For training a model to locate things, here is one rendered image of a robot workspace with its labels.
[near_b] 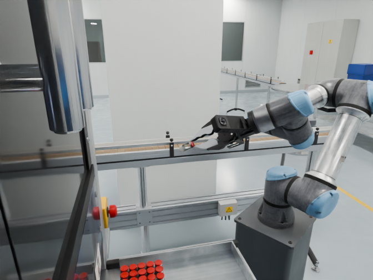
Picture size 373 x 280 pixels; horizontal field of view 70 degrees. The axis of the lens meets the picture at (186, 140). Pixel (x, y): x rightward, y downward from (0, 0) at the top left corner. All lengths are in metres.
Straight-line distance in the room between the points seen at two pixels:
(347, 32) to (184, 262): 6.73
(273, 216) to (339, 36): 6.21
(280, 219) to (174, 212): 0.77
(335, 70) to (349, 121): 6.03
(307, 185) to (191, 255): 0.48
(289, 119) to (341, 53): 6.41
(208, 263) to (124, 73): 1.49
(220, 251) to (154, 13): 1.60
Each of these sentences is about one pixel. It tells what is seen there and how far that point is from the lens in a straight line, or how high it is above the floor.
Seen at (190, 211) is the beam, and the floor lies 0.48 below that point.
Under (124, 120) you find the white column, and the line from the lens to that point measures 2.07.
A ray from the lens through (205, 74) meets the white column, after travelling 2.10.
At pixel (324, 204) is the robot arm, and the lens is 1.04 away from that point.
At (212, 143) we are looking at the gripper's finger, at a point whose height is 1.20.
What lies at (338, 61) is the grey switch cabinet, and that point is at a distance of 7.14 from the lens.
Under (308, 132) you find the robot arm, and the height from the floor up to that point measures 1.24.
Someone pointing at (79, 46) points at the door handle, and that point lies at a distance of 0.22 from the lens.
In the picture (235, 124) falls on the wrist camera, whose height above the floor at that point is 1.27.
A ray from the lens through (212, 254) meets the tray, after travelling 0.89.
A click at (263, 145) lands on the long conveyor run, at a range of 1.71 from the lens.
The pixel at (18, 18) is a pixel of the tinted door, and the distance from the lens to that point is 0.33.
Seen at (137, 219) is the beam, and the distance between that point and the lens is 1.73.
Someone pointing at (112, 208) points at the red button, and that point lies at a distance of 0.87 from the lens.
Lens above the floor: 1.48
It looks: 19 degrees down
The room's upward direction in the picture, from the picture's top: straight up
